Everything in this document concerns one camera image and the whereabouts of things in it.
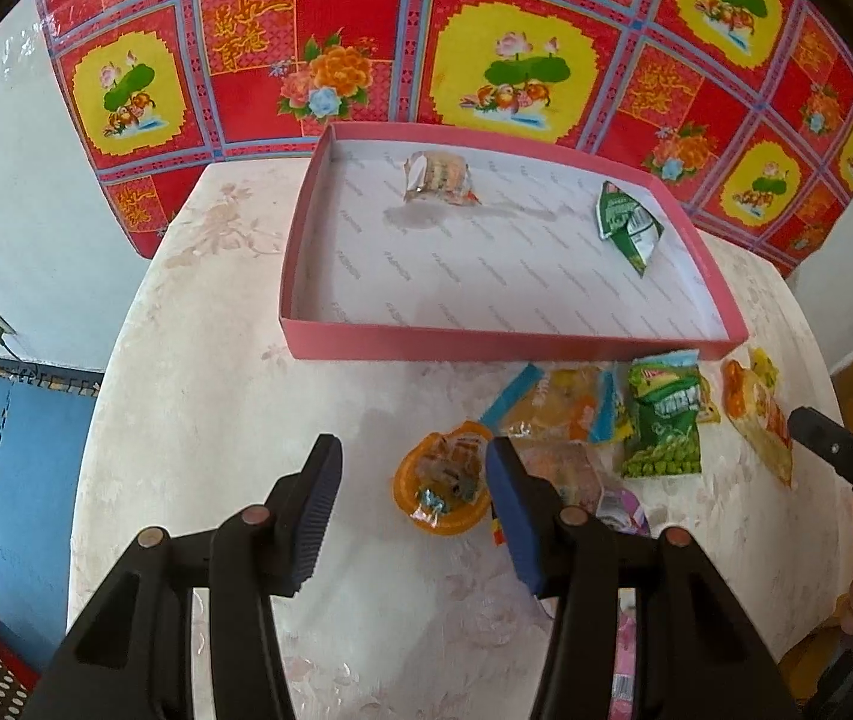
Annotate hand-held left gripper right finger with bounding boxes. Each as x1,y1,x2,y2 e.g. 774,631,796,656
486,436,798,720

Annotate green triangular snack packet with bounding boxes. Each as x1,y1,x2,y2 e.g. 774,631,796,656
592,181,666,280

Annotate yellow jelly cup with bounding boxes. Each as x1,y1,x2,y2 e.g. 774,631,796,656
747,345,780,391

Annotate pink shallow cardboard box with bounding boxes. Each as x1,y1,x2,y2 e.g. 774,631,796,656
278,122,750,362

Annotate blue foam floor mat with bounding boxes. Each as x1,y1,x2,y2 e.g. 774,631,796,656
0,364,101,672

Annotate green pea snack packet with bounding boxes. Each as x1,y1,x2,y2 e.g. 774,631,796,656
617,349,705,479

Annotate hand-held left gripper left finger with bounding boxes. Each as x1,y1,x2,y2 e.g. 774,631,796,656
21,433,343,720

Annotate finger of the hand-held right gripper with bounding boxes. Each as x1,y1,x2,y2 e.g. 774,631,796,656
788,406,853,488

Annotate blue-edged clear cake packet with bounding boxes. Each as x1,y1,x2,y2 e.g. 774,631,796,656
480,364,618,445

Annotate red floral printed cloth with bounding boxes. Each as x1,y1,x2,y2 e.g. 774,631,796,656
34,0,853,278

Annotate orange and yellow snack packet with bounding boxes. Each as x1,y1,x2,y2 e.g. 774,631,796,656
721,358,795,488

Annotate clear biscuit packet striped ends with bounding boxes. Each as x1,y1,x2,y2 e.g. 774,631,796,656
492,439,622,545

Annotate orange jelly cup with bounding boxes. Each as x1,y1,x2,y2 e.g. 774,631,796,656
394,422,495,536

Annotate pink snack packet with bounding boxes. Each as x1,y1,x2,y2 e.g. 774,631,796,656
597,486,654,698

